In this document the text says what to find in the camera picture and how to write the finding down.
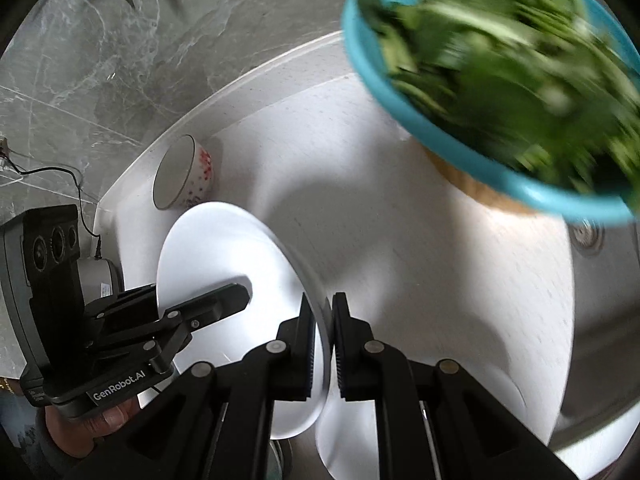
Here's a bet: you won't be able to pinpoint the green leafy vegetables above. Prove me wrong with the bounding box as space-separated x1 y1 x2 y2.
357 0 639 194

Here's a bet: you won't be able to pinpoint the steel sink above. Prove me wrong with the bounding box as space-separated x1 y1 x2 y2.
550 221 639 450

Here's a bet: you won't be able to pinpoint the left hand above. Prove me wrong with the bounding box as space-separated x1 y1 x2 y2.
44 396 140 458

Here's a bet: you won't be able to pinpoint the teal plastic colander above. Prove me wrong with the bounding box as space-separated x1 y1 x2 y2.
340 0 640 226

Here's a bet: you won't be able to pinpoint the white shallow plate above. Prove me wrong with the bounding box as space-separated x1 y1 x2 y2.
156 202 331 440

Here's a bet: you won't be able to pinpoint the black cable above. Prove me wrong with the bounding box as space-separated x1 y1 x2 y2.
0 159 104 261

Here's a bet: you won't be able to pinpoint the red floral white bowl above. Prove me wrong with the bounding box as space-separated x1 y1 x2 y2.
152 134 214 210

